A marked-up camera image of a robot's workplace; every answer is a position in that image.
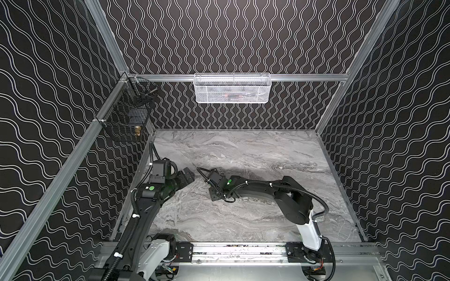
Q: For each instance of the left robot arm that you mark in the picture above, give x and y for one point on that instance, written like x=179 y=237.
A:
x=131 y=259

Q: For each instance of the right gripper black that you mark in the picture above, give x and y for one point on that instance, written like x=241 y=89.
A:
x=214 y=188

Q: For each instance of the white mesh wall basket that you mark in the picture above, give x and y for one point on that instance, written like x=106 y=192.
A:
x=259 y=83

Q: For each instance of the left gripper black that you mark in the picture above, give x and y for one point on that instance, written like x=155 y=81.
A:
x=183 y=179

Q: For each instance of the black wire wall basket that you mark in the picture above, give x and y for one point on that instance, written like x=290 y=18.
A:
x=131 y=107

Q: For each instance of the brass padlock in basket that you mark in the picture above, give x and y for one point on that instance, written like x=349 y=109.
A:
x=137 y=131

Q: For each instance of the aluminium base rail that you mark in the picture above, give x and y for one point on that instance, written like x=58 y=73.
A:
x=276 y=253

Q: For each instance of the items in white basket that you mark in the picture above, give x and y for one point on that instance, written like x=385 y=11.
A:
x=232 y=97

